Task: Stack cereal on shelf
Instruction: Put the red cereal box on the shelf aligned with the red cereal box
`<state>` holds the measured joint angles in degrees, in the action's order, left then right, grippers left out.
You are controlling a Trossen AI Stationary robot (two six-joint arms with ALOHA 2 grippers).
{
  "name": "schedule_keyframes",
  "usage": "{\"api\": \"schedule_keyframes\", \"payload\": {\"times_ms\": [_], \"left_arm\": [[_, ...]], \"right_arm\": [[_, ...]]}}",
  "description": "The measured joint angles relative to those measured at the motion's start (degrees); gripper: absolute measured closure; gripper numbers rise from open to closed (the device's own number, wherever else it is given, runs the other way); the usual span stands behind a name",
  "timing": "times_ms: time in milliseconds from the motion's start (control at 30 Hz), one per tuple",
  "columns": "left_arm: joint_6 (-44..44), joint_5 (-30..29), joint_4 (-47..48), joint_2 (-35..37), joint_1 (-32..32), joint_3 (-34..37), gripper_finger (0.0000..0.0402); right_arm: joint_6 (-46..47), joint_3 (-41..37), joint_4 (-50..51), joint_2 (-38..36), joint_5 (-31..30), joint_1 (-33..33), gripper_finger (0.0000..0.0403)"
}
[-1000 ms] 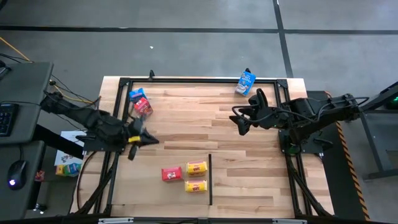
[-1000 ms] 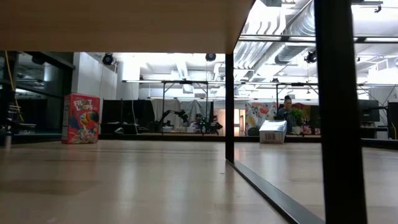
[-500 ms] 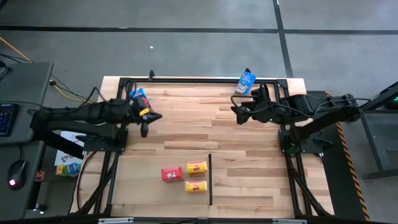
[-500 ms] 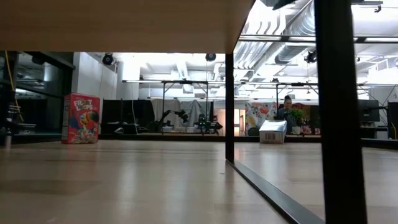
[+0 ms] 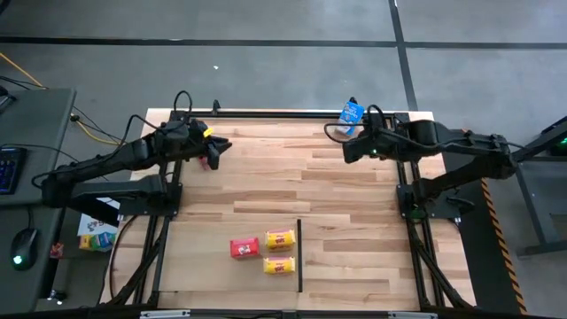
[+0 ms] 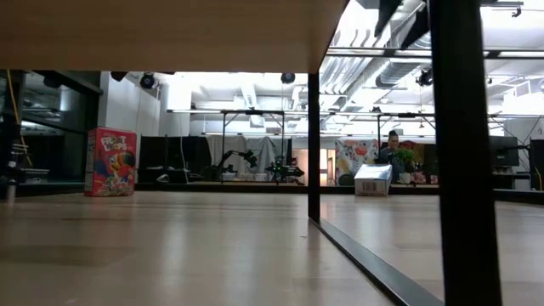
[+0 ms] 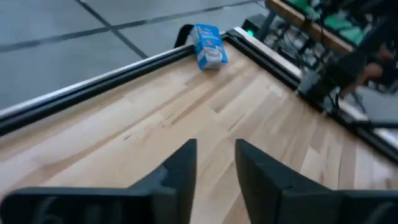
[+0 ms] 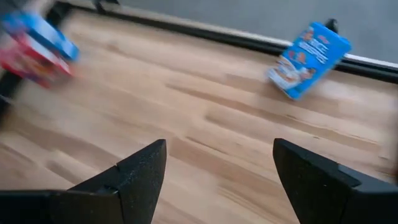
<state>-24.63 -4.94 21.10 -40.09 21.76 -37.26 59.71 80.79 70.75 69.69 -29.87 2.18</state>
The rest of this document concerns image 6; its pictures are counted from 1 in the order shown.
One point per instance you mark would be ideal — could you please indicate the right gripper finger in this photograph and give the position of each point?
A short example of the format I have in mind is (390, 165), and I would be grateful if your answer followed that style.
(389, 15)
(418, 27)

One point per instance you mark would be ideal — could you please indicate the blue Rice Krispies cereal box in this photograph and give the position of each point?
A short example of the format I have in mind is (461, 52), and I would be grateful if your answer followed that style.
(373, 187)

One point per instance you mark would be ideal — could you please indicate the red Froot Loops cereal box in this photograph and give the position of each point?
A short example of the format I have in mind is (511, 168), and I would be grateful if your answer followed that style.
(112, 163)

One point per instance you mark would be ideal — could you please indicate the black background robot arm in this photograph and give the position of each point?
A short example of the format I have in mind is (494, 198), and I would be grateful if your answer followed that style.
(248, 158)
(282, 171)

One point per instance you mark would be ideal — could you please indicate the wooden shelf board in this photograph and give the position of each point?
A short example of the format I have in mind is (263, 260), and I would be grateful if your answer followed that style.
(170, 34)

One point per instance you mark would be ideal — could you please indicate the black round ceiling lamp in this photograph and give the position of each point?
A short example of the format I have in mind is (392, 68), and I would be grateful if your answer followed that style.
(118, 75)
(425, 77)
(146, 81)
(287, 77)

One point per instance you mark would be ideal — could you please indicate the person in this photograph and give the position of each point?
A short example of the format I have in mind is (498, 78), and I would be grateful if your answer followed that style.
(391, 155)

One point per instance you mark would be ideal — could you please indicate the green potted plant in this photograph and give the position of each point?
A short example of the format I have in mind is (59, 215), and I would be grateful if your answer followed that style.
(406, 159)

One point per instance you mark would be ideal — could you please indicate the colourful floral panel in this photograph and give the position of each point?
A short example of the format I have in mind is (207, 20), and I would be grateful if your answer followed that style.
(353, 157)

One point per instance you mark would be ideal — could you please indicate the black monitor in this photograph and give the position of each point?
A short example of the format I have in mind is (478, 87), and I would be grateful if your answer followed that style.
(536, 161)
(503, 151)

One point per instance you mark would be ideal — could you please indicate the grey cloth cover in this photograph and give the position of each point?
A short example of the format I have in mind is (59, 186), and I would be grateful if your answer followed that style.
(263, 151)

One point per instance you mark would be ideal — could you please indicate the black partition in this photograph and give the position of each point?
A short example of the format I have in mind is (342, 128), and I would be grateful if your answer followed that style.
(174, 155)

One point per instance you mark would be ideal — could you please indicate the silver ventilation duct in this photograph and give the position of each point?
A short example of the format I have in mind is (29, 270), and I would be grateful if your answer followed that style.
(395, 72)

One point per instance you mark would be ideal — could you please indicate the black station frame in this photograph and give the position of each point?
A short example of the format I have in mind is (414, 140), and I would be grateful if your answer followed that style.
(406, 115)
(253, 112)

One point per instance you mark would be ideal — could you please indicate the black shelf side frame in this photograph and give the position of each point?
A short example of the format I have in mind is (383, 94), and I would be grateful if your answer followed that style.
(463, 170)

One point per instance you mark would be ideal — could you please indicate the black aluminium table frame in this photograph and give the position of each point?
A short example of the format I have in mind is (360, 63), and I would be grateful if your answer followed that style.
(238, 187)

